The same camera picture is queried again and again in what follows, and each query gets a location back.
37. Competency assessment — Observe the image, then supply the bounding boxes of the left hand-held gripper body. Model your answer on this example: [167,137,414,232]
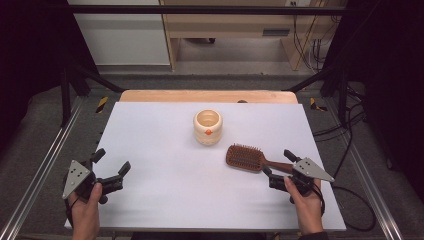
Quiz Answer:
[62,159,124,205]

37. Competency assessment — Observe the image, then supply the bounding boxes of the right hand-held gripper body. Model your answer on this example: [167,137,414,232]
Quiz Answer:
[269,157,335,197]

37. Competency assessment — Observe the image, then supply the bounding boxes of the brown wooden hairbrush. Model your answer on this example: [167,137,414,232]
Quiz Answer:
[225,143,295,175]

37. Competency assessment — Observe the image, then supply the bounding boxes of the cream ribbed cup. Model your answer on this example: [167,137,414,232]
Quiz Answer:
[193,108,224,146]

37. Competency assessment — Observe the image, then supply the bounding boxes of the person's left hand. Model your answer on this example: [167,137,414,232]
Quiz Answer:
[69,182,103,233]

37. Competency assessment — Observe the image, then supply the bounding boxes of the person's right hand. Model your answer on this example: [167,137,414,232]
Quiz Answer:
[283,176,324,235]

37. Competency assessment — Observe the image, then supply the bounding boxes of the yellow black tape marker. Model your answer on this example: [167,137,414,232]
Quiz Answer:
[95,96,110,114]
[309,97,329,113]

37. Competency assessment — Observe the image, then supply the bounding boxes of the black metal stand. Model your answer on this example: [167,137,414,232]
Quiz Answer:
[282,62,350,128]
[59,62,126,128]

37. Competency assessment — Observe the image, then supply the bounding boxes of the light wooden table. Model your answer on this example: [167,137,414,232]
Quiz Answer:
[119,89,299,104]

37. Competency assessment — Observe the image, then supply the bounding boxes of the white cabinet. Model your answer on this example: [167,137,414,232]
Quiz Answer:
[67,0,171,66]

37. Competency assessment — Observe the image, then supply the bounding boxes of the grey rectangular desk fitting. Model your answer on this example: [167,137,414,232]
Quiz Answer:
[262,28,291,37]

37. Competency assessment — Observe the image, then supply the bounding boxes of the black curtain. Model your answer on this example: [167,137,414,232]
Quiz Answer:
[0,0,100,152]
[324,0,424,201]

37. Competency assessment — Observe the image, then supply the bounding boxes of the office chair base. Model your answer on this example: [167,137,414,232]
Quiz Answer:
[185,37,217,45]

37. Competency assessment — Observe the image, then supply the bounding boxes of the light wooden desk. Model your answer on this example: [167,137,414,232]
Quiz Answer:
[159,0,344,72]

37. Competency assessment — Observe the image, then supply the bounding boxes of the aluminium rail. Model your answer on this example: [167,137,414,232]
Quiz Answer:
[324,99,405,240]
[0,96,86,240]

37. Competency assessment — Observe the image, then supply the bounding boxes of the black floor cables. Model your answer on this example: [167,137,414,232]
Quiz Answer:
[312,85,368,179]

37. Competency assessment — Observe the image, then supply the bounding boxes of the black looped floor cable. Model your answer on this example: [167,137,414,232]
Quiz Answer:
[332,185,377,232]

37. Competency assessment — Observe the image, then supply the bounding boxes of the cable bundle behind desk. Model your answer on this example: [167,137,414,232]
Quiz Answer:
[291,0,344,73]

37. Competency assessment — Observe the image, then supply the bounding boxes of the black frame bar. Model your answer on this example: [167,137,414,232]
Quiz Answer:
[66,4,355,16]

